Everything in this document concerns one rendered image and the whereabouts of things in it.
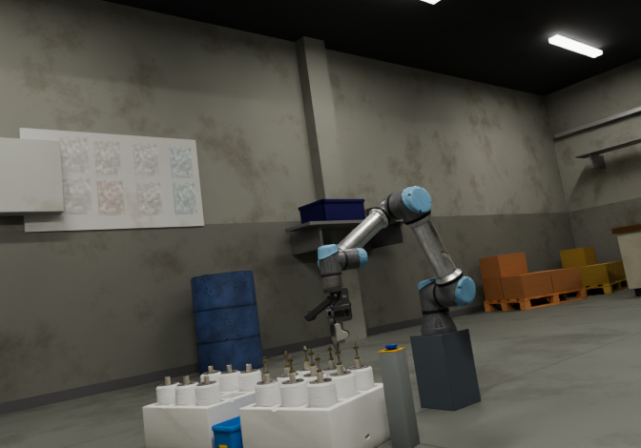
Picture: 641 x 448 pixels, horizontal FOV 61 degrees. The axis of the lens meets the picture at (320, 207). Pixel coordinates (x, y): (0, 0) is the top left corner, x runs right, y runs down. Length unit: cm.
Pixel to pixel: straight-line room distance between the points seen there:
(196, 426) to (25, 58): 366
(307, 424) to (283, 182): 410
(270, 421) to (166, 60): 416
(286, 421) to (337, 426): 18
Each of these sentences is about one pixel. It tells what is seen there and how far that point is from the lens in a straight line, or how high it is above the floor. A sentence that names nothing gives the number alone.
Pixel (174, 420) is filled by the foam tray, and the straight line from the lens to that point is 230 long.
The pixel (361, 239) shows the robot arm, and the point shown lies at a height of 72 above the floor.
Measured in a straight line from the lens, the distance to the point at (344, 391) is 192.
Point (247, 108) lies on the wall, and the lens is 574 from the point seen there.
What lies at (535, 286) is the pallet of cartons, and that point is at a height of 25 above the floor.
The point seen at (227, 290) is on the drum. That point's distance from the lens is 445.
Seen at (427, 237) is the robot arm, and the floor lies 69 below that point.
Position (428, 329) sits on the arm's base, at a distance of 238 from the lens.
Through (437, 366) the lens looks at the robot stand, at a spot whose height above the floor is 17.
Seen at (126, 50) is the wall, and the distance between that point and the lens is 541.
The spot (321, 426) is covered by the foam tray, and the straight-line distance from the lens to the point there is 181.
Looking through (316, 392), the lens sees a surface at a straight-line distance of 183.
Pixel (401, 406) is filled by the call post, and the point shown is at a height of 13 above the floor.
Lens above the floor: 54
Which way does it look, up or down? 9 degrees up
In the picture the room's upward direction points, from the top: 8 degrees counter-clockwise
